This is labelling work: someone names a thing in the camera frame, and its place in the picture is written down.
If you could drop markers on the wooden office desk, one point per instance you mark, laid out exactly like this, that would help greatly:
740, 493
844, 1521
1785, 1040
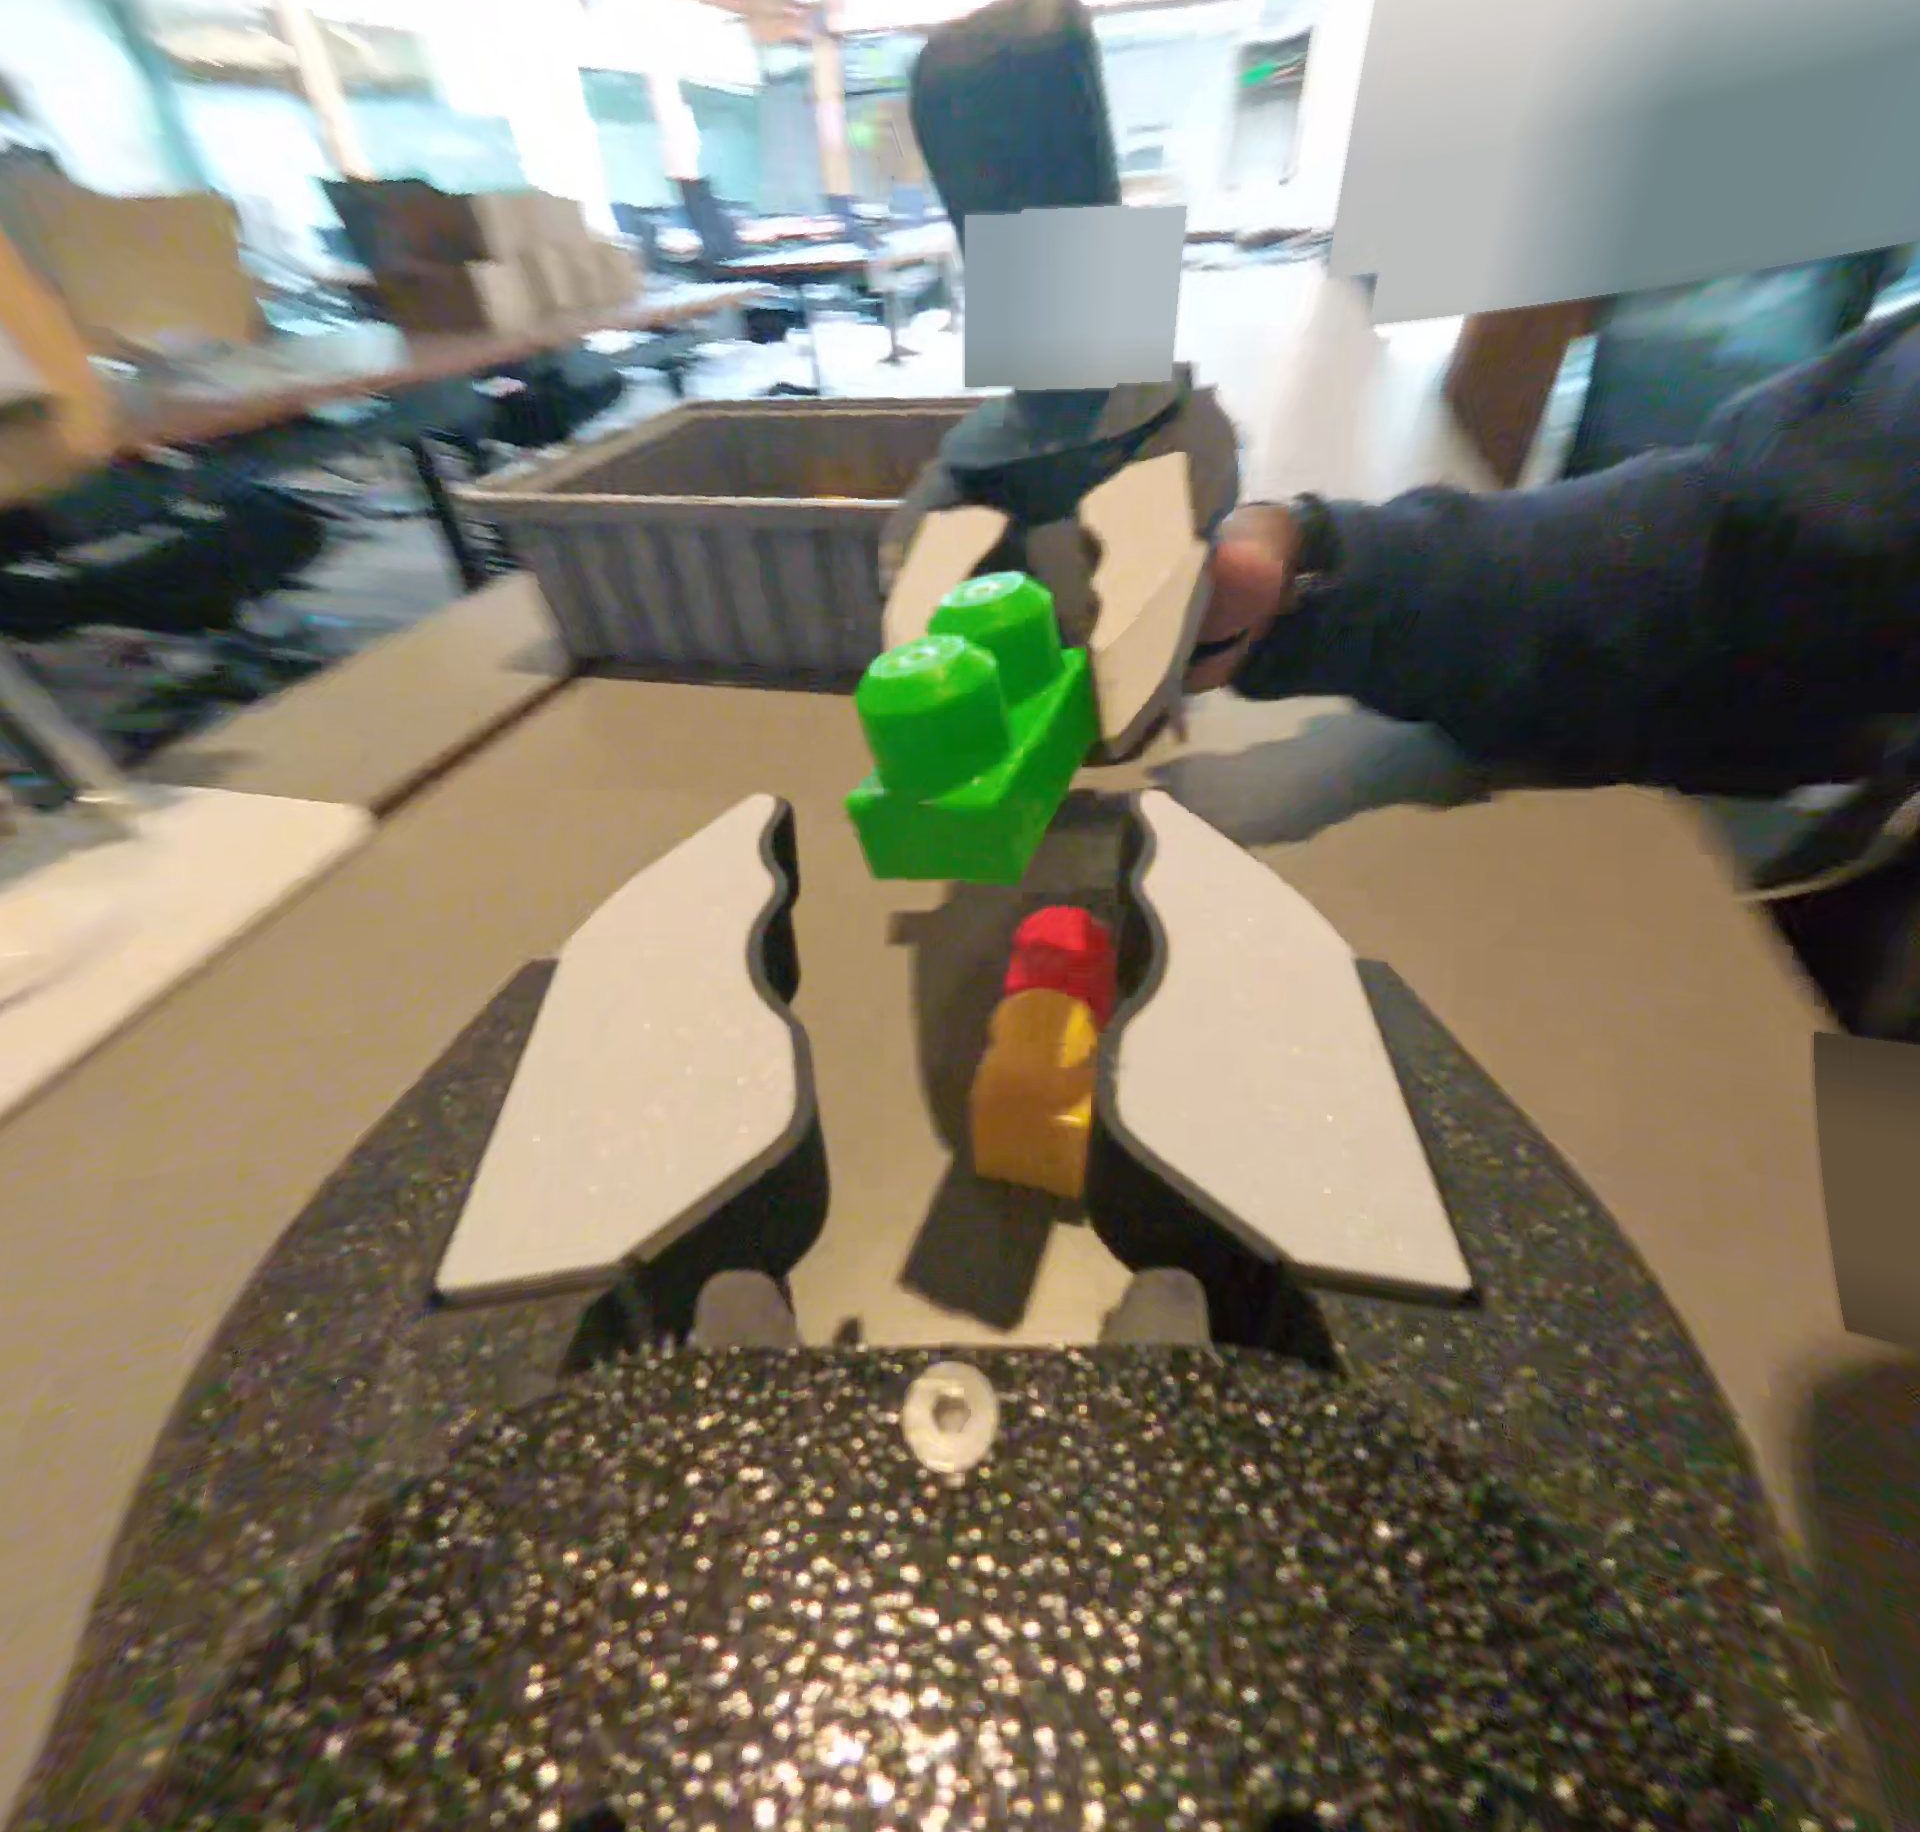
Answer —
304, 361

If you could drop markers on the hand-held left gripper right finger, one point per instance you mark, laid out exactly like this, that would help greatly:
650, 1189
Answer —
1290, 1098

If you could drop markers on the grey plastic bin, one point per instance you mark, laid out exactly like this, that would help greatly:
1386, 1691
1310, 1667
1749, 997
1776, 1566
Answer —
707, 573

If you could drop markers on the stack of cardboard boxes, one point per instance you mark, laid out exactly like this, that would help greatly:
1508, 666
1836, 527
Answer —
511, 268

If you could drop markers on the black office chair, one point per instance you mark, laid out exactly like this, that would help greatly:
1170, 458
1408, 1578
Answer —
148, 557

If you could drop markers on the white rounded board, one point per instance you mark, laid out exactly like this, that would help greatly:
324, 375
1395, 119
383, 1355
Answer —
148, 870

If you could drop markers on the person's right hand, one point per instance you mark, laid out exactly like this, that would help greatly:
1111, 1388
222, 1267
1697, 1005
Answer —
1256, 573

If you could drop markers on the yellow single-stud mega block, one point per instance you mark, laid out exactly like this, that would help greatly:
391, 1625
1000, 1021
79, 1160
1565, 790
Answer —
1030, 1113

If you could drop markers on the red mega block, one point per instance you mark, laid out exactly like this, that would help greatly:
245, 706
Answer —
1060, 957

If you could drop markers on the person's right forearm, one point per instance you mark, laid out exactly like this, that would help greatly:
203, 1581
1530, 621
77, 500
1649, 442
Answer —
1576, 619

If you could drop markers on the green two-stud mega block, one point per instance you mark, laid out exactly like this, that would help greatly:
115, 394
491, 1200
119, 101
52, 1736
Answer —
962, 798

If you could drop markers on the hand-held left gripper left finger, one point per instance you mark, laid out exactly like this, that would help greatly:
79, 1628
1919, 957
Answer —
645, 1098

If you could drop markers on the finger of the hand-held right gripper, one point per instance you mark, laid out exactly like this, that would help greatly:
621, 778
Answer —
1150, 587
936, 557

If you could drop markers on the wooden support post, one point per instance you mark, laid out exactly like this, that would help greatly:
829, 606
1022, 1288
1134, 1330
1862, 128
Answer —
1517, 375

